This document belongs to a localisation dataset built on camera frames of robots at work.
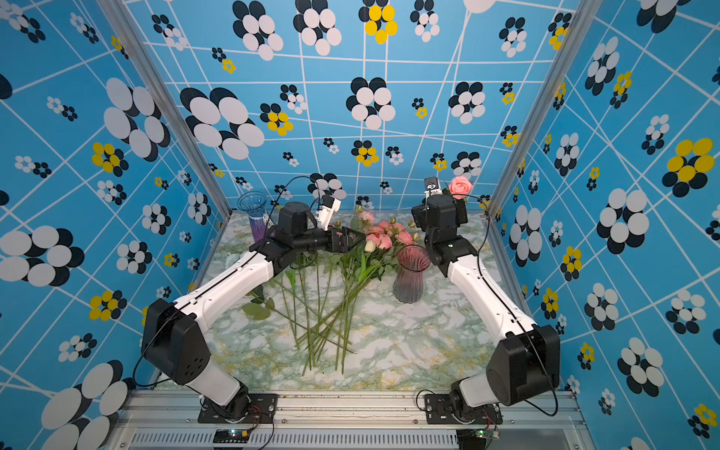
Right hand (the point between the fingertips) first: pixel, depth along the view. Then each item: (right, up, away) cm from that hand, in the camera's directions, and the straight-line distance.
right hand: (446, 200), depth 79 cm
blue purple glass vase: (-63, +2, +20) cm, 66 cm away
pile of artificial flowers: (-40, -29, +15) cm, 51 cm away
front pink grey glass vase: (-10, -25, +6) cm, 28 cm away
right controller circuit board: (+3, -61, -9) cm, 62 cm away
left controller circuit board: (-58, -62, -6) cm, 85 cm away
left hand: (-25, -9, -2) cm, 26 cm away
